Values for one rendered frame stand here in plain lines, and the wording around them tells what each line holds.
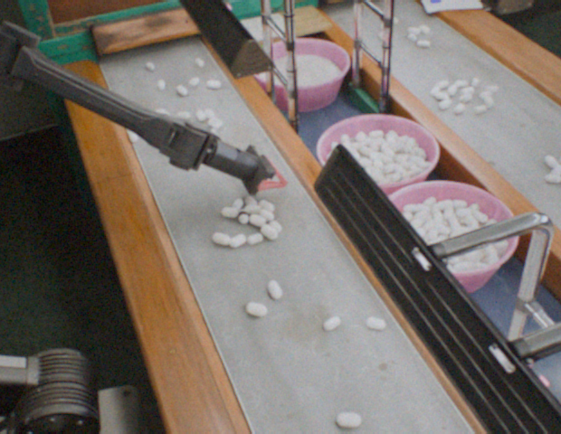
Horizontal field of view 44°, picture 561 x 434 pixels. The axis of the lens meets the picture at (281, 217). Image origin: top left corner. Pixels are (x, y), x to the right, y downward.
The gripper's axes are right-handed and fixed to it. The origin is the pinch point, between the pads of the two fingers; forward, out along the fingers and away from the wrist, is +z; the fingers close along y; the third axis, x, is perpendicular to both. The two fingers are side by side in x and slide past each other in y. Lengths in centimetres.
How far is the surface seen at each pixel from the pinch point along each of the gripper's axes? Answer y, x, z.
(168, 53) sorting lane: 72, 5, -4
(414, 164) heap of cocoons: -3.5, -17.8, 24.0
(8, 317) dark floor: 65, 106, -7
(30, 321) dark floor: 61, 102, -2
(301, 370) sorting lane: -44.4, 11.4, -9.3
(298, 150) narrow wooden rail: 8.8, -5.1, 5.0
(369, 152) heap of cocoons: 4.1, -13.5, 18.1
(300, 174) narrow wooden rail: 0.5, -3.1, 3.0
